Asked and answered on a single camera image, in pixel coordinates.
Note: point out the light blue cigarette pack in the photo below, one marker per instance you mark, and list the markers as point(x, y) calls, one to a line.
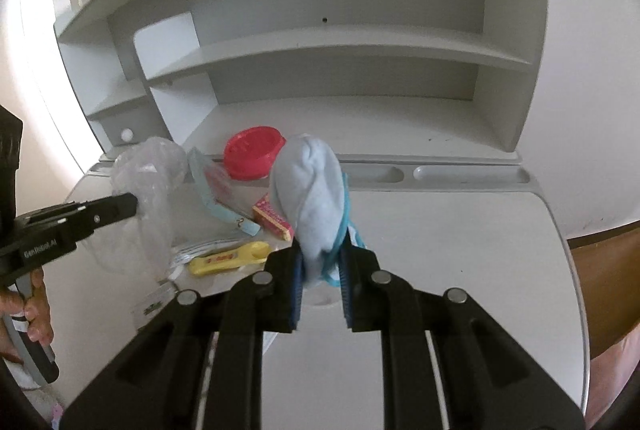
point(215, 190)

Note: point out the person's pink pants leg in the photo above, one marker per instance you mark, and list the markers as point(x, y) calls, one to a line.
point(612, 375)

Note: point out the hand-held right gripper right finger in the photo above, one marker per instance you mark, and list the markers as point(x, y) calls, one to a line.
point(346, 300)

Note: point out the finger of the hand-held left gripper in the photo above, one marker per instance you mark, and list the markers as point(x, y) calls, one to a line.
point(105, 212)

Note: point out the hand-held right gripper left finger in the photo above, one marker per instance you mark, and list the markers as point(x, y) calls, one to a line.
point(296, 295)

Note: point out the small red yellow box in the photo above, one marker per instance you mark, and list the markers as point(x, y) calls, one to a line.
point(272, 217)

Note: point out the white drawer knob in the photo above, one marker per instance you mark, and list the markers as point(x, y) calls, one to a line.
point(127, 135)

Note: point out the person's left hand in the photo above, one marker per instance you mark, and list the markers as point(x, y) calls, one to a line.
point(40, 315)

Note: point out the light blue face mask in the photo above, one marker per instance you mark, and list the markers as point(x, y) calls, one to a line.
point(305, 190)

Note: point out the yellow plastic scoop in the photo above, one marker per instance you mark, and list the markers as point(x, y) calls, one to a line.
point(225, 260)

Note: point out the clear plastic bag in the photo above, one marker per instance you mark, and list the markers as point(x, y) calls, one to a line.
point(145, 169)

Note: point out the red plastic bowl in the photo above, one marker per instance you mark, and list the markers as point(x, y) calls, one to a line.
point(250, 154)

